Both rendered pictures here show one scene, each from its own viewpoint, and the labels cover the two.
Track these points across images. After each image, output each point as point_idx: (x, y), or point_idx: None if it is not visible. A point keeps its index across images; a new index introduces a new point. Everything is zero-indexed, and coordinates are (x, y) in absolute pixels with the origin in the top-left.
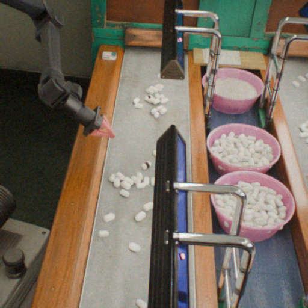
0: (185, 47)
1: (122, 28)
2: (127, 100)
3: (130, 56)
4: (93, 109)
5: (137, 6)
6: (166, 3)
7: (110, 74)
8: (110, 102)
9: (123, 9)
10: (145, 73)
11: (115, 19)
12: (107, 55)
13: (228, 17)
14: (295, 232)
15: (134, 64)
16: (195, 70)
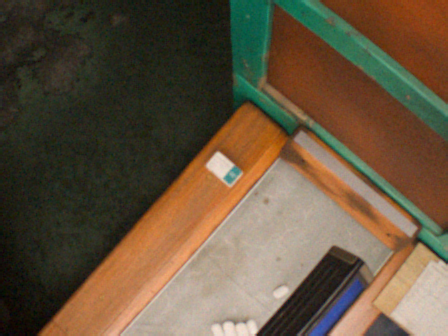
0: (392, 249)
1: (294, 118)
2: (160, 327)
3: (287, 173)
4: (71, 327)
5: (335, 120)
6: (311, 282)
7: (179, 239)
8: (116, 323)
9: (303, 98)
10: (266, 257)
11: (284, 94)
12: (215, 171)
13: None
14: None
15: (269, 212)
16: (357, 324)
